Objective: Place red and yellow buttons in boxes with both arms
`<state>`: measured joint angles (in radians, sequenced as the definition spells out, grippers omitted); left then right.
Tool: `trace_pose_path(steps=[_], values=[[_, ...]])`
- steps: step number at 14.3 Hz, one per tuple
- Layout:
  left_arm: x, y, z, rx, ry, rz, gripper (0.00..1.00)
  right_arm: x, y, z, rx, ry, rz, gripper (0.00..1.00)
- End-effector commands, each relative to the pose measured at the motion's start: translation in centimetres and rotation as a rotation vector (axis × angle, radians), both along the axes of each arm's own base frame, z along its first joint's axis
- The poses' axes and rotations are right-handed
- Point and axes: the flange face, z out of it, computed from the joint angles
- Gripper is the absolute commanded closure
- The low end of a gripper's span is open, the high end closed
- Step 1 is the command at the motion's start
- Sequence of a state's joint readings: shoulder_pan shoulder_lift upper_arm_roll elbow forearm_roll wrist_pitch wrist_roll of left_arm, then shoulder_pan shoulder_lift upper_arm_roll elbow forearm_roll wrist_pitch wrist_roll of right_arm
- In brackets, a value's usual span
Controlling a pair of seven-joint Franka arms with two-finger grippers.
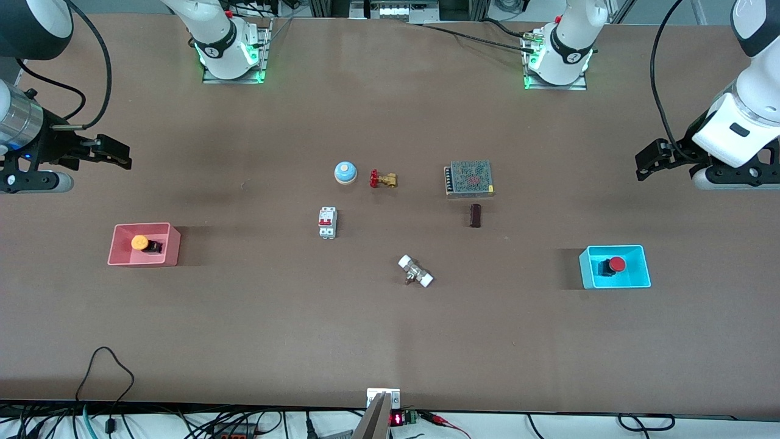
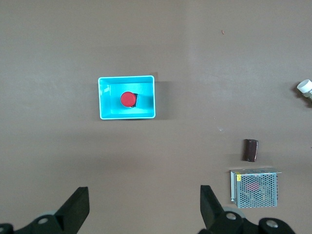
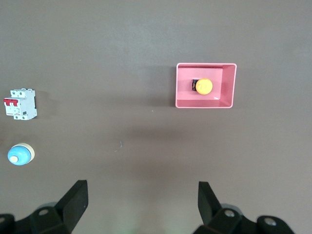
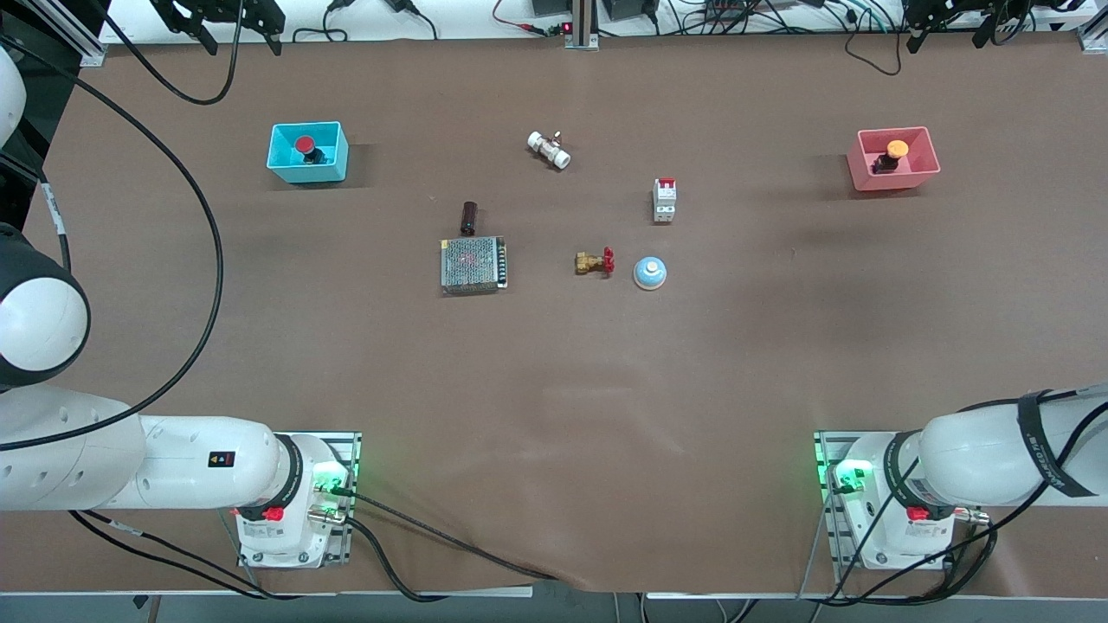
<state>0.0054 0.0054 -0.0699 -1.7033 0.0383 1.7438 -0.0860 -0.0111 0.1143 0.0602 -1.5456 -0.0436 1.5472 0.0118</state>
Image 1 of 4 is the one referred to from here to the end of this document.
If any grey metal bar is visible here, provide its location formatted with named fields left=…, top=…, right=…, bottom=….
left=352, top=393, right=391, bottom=439

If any black coiled cable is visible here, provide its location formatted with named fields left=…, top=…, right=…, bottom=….
left=617, top=413, right=676, bottom=433

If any black cable across table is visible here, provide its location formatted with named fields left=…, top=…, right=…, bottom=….
left=414, top=18, right=537, bottom=47

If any cyan plastic box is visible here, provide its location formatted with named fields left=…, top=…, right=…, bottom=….
left=579, top=245, right=651, bottom=290

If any metal mesh power supply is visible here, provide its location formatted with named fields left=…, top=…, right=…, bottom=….
left=444, top=160, right=495, bottom=199

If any black looped cable with plug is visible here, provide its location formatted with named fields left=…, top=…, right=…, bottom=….
left=75, top=347, right=135, bottom=434

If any white mounting bracket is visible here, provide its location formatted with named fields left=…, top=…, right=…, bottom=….
left=366, top=388, right=401, bottom=409

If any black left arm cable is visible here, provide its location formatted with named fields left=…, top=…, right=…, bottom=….
left=650, top=0, right=698, bottom=162

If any long black right arm cable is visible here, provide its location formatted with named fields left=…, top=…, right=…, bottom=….
left=52, top=0, right=113, bottom=130

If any pink plastic box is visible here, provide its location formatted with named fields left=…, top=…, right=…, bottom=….
left=108, top=223, right=182, bottom=268

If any white-capped metal pipe fitting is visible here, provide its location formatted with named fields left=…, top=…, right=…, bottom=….
left=398, top=255, right=434, bottom=288

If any short black right arm cable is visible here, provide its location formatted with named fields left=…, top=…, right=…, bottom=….
left=15, top=58, right=87, bottom=121

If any red clip lead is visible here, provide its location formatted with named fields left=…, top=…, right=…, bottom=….
left=422, top=413, right=471, bottom=439

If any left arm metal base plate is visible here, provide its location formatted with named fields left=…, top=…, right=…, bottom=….
left=522, top=35, right=587, bottom=91

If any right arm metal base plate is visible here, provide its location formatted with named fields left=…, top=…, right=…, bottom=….
left=202, top=17, right=273, bottom=85

